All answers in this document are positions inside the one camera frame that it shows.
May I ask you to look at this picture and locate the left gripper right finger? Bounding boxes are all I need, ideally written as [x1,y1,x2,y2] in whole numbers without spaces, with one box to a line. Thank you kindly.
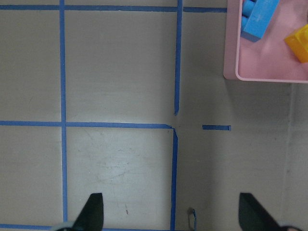
[238,192,281,231]

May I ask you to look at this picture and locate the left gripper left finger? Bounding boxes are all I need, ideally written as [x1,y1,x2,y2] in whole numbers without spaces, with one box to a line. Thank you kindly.
[72,193,103,231]

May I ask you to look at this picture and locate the yellow toy block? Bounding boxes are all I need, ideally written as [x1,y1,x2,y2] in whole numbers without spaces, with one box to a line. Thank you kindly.
[284,24,308,63]

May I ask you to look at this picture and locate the blue toy block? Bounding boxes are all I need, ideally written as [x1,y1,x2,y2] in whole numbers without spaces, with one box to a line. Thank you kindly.
[241,0,280,42]

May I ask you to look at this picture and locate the pink plastic box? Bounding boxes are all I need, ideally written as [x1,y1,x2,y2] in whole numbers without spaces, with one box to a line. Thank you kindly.
[223,0,308,83]

